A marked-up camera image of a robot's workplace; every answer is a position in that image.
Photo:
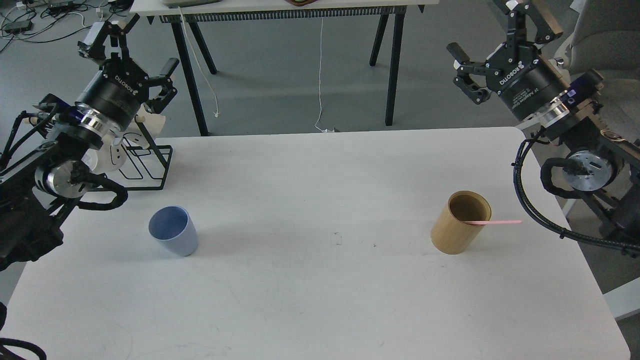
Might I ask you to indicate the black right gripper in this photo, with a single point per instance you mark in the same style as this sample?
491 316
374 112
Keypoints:
525 82

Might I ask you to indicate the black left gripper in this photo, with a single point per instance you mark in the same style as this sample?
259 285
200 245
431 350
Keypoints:
114 95

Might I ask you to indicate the blue plastic cup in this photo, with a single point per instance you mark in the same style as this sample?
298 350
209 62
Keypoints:
173 228

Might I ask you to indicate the pink chopstick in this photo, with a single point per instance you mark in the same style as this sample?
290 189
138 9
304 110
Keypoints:
491 222

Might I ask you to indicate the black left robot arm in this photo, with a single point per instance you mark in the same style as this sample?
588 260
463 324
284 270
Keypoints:
43 176

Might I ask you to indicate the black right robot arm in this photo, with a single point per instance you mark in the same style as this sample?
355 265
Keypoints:
562 97

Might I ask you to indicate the white square mug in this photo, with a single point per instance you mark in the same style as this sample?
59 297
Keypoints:
153 123

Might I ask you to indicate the white round mug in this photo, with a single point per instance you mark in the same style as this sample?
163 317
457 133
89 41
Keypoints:
110 157

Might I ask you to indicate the white background table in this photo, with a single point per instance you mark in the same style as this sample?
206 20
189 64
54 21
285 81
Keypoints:
257 31

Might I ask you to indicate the grey office chair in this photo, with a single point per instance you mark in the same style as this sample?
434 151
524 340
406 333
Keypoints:
603 35

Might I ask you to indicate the bamboo cylinder holder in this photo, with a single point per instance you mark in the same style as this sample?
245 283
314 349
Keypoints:
451 233

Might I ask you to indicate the black wire cup rack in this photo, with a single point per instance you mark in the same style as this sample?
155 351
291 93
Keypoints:
144 169

